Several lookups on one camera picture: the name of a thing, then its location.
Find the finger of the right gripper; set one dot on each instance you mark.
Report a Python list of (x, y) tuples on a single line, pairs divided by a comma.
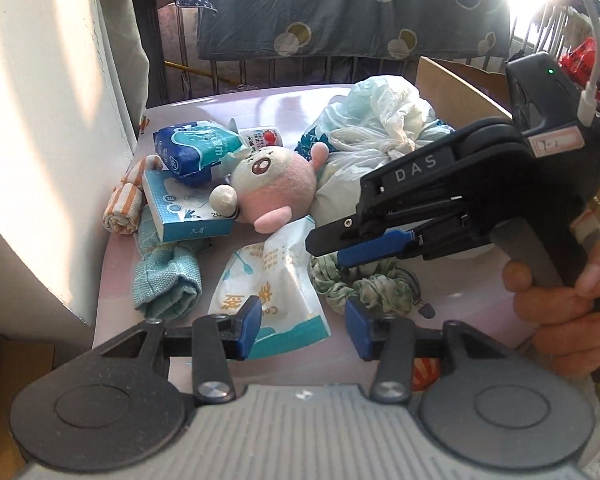
[(389, 245), (334, 236)]

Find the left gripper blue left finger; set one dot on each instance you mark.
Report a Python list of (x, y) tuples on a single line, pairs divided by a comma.
[(231, 336)]

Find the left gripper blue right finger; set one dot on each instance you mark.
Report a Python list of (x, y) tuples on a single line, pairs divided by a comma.
[(369, 331)]

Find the green floral scrunchie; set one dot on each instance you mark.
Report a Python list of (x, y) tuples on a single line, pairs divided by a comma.
[(381, 285)]

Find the cotton swab white packet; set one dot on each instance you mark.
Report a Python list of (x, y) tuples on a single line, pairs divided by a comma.
[(277, 272)]

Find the pink white plush toy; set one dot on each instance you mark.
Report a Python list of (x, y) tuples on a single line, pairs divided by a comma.
[(270, 187)]

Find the light blue towel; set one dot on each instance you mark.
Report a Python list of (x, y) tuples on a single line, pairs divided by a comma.
[(167, 280)]

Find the white plastic shopping bag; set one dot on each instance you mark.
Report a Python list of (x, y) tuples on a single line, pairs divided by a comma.
[(381, 119)]

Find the blue tissue pack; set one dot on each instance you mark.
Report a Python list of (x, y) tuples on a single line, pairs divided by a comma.
[(198, 153)]

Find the person right hand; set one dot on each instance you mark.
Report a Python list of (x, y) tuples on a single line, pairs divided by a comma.
[(567, 327)]

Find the cardboard box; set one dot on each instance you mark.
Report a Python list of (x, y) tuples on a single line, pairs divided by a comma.
[(461, 94)]

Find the small white red packet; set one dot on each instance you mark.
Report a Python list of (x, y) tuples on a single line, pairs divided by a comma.
[(260, 137)]

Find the red plastic bag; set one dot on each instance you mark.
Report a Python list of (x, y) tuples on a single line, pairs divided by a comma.
[(578, 63)]

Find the orange striped rolled towel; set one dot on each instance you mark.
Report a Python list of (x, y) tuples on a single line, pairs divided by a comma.
[(124, 209)]

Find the yellow broom stick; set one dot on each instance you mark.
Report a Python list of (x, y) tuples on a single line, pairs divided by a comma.
[(213, 75)]

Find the blue circle patterned quilt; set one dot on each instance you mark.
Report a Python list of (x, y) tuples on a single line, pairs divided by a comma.
[(391, 29)]

